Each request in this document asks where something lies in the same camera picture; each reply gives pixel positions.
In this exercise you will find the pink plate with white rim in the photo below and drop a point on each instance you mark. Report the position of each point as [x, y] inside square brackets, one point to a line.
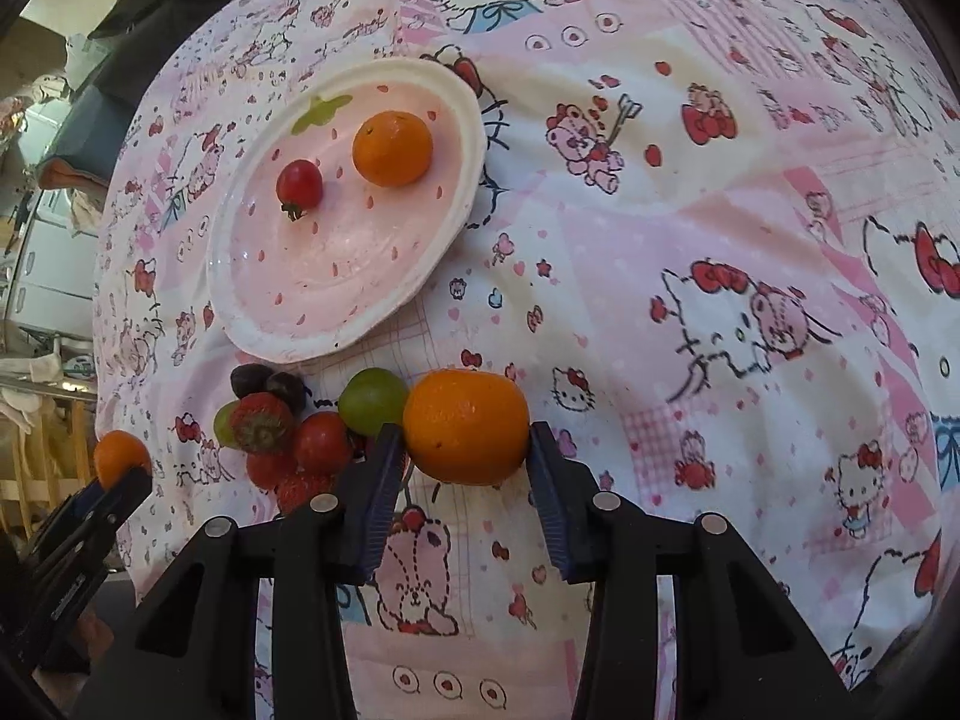
[337, 262]

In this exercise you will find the large orange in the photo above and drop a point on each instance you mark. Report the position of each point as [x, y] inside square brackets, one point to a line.
[465, 426]

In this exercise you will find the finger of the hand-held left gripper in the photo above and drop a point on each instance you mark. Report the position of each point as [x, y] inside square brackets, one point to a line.
[79, 510]
[112, 514]

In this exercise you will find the small green grape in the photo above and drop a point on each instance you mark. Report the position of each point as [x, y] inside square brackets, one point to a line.
[223, 424]

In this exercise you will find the black cloth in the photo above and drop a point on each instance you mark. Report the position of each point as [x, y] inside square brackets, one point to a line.
[165, 15]

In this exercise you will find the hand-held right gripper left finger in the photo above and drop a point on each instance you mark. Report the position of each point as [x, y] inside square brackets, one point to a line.
[371, 510]

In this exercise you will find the white cabinet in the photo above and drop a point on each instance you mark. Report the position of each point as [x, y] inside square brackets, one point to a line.
[52, 262]

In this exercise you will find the red cherry tomato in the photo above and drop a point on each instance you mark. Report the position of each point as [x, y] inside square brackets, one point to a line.
[298, 186]

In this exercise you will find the small orange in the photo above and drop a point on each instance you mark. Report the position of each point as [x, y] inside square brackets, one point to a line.
[120, 456]

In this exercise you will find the blue-grey cushion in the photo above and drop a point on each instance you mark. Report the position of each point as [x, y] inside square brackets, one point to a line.
[97, 127]

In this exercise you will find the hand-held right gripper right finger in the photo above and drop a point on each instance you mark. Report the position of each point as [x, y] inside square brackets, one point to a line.
[551, 502]

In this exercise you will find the medium orange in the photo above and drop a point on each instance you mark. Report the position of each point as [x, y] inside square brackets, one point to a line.
[393, 148]

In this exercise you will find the large green grape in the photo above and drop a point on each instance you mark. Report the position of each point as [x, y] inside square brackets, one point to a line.
[373, 399]

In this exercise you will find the pink printed blanket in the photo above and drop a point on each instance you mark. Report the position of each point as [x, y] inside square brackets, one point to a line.
[675, 240]

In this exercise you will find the strawberry with green leaves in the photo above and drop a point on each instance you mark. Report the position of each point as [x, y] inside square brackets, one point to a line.
[259, 420]

